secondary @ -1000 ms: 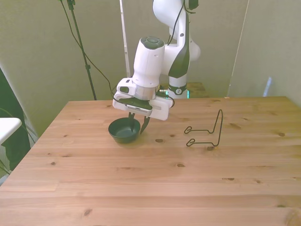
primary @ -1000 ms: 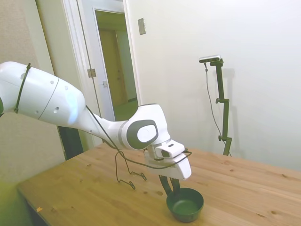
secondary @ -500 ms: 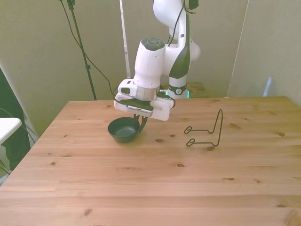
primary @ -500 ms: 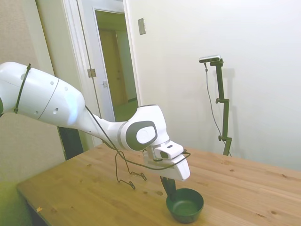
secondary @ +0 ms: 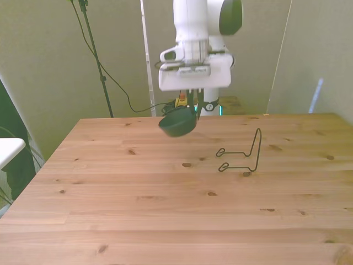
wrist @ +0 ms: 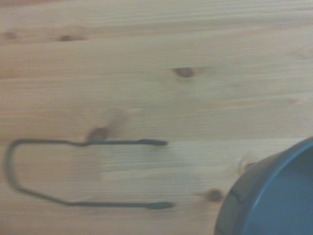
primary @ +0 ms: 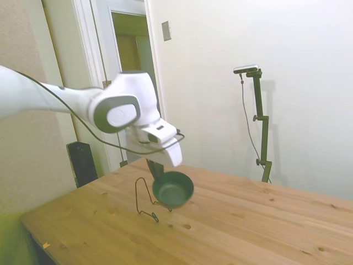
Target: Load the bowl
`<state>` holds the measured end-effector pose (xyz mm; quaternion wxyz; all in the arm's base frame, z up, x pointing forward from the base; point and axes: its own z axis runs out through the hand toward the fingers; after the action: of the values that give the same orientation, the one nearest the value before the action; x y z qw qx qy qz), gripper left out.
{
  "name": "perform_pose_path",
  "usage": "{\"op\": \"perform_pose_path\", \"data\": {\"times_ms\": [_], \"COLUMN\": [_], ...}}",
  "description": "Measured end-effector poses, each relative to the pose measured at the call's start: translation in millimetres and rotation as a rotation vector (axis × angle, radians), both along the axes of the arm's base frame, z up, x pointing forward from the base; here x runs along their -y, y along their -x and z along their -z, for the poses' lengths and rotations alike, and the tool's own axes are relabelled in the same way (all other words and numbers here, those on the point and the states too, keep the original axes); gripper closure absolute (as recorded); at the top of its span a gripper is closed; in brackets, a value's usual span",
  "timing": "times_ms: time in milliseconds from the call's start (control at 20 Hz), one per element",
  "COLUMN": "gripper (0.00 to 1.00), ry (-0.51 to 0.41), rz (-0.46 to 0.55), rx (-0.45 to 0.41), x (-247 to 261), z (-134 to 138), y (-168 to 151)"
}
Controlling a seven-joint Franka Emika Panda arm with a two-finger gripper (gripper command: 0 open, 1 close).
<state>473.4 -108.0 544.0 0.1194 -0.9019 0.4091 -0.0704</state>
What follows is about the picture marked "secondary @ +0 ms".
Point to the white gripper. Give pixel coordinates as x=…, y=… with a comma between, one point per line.
x=193, y=82

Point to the dark green bowl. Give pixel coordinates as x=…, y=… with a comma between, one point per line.
x=177, y=124

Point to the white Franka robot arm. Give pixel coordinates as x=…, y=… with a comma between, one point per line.
x=193, y=22

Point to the yellow emergency stop button box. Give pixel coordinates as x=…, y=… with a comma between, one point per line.
x=181, y=102

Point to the white vertical pole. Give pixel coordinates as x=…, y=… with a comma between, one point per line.
x=149, y=69

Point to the thin slanted white rod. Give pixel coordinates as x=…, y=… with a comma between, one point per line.
x=280, y=58

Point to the black tripod stand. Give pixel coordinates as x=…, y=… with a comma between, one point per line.
x=95, y=55

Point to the pale blue strip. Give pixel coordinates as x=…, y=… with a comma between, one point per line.
x=315, y=96

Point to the white flat board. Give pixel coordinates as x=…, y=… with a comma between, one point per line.
x=9, y=149

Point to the dark green cloth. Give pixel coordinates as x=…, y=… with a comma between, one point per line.
x=16, y=171

